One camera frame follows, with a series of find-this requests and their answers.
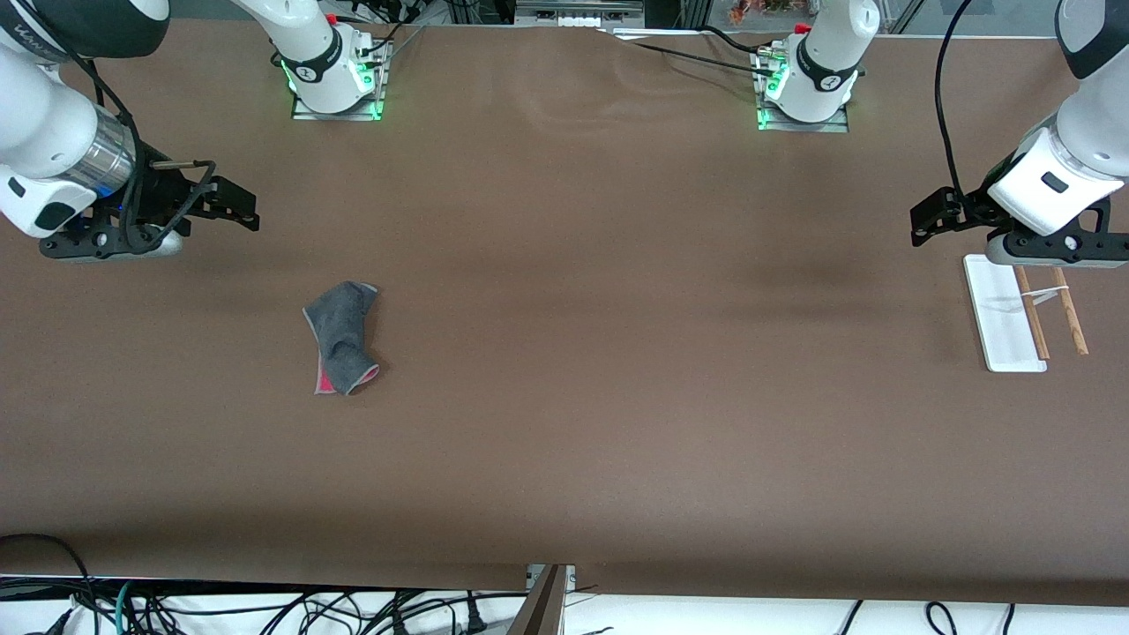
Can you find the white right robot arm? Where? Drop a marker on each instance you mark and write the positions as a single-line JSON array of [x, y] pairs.
[[44, 132]]

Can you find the brown wooden post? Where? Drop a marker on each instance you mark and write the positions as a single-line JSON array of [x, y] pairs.
[[540, 608]]

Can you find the white rack with wooden rods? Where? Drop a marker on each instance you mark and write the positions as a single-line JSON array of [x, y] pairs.
[[1001, 317]]

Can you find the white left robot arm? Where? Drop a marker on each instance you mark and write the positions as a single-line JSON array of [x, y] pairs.
[[1050, 185]]

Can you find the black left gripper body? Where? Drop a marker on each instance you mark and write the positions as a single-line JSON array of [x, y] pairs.
[[968, 209]]

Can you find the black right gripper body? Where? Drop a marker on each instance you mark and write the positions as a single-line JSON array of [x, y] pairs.
[[162, 193]]

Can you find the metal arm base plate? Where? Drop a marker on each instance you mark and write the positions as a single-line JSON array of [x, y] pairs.
[[304, 111], [829, 125]]

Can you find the orange plastic items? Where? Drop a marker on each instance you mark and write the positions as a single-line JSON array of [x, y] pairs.
[[767, 11]]

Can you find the grey and pink towel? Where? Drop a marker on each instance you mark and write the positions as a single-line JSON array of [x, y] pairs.
[[340, 339]]

